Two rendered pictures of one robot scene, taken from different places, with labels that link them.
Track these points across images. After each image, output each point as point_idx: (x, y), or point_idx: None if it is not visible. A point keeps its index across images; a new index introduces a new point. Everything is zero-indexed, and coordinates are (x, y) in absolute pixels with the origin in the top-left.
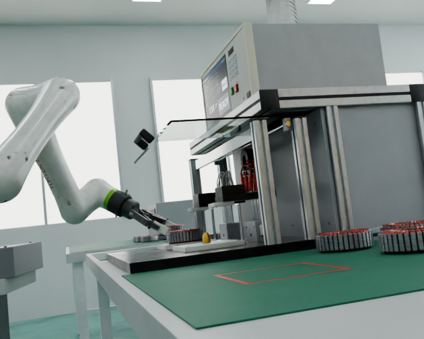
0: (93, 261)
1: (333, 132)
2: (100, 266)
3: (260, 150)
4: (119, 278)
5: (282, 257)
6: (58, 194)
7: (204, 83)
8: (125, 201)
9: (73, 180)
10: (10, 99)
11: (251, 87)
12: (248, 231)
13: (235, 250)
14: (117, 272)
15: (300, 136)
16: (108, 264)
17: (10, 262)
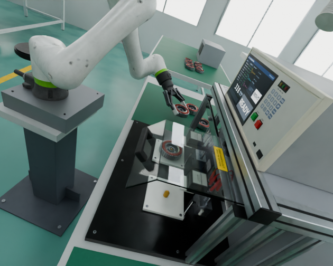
0: (129, 114)
1: (297, 251)
2: (111, 153)
3: (221, 231)
4: (61, 265)
5: None
6: (129, 62)
7: (249, 60)
8: (166, 80)
9: (140, 56)
10: None
11: (265, 159)
12: (196, 196)
13: (161, 255)
14: (92, 208)
15: (265, 237)
16: (121, 145)
17: (63, 126)
